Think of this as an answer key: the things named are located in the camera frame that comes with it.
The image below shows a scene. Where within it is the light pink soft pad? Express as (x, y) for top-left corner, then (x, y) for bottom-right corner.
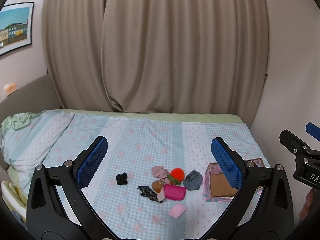
(168, 203), (187, 219)

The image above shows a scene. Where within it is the orange pompom plush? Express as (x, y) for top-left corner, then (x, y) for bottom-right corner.
(167, 167), (185, 186)

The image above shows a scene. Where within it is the small tan box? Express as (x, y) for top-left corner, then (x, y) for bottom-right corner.
(3, 83), (18, 97)

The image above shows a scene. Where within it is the brown plush toy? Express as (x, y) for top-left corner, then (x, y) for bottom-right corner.
(151, 180), (165, 193)

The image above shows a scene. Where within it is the grey sofa backrest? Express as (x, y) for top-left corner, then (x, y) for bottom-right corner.
(0, 74), (62, 172)

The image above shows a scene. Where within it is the blue checkered floral blanket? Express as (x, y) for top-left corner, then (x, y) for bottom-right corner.
(1, 110), (264, 239)

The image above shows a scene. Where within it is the beige curtain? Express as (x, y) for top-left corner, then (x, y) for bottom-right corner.
(42, 0), (269, 125)

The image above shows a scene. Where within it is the pink patterned sock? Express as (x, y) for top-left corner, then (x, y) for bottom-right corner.
(151, 166), (170, 184)

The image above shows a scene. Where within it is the light green sheet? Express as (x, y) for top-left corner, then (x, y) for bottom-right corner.
(1, 109), (247, 133)

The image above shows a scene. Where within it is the magenta pouch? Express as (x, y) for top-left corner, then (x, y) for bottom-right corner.
(163, 184), (187, 201)

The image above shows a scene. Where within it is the framed harbour picture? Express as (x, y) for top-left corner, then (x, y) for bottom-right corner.
(0, 2), (35, 56)

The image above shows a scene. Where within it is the person's right hand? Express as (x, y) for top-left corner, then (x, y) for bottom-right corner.
(299, 189), (314, 220)

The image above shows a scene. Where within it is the black scrunchie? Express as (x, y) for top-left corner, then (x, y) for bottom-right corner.
(116, 172), (128, 186)

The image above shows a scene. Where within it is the cardboard box pink print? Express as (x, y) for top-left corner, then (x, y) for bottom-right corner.
(202, 157), (266, 203)

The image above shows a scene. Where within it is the grey fuzzy sock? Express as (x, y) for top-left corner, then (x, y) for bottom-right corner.
(183, 170), (203, 191)

